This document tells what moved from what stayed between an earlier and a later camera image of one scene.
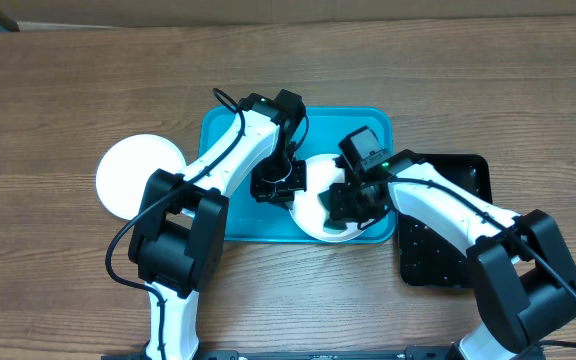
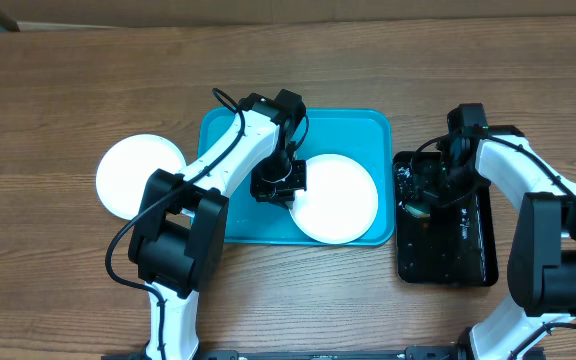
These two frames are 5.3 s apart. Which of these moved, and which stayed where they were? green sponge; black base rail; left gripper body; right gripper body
Moved: green sponge; right gripper body
Stayed: left gripper body; black base rail
